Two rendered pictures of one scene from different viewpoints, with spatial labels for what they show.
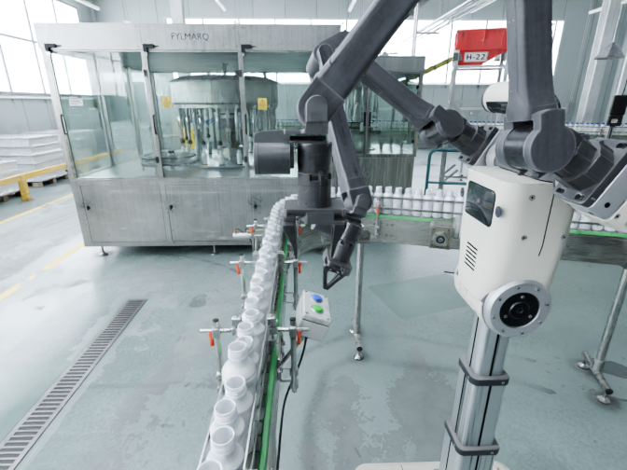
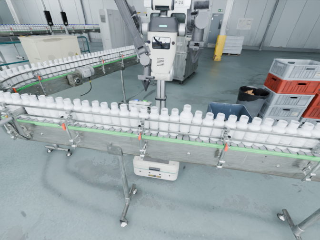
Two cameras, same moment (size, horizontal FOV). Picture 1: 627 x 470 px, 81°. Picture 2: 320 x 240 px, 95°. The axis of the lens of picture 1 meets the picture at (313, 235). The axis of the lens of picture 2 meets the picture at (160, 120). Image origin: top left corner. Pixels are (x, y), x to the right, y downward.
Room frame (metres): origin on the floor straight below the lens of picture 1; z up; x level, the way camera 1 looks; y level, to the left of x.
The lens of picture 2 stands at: (0.64, 0.85, 1.57)
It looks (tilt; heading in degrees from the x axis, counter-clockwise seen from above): 34 degrees down; 280
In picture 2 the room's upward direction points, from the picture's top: 2 degrees clockwise
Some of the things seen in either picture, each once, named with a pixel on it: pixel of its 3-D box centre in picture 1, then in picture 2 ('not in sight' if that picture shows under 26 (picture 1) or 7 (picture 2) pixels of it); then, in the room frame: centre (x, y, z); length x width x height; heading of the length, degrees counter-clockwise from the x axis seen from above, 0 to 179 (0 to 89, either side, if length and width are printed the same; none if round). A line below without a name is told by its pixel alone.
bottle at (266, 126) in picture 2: not in sight; (263, 132); (0.20, 0.13, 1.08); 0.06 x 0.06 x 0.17
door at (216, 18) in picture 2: not in sight; (216, 31); (-0.97, -11.86, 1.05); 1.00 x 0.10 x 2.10; 2
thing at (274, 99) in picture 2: not in sight; (284, 95); (-1.03, -1.85, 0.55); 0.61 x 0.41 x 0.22; 9
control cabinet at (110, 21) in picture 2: not in sight; (113, 37); (3.81, -5.49, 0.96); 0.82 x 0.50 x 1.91; 74
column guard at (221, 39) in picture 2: not in sight; (219, 47); (-0.71, -7.49, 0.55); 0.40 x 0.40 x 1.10; 2
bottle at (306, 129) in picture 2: not in sight; (300, 137); (0.02, 0.14, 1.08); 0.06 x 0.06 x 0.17
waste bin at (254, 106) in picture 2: not in sight; (247, 107); (-0.49, -1.73, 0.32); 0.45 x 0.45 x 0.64
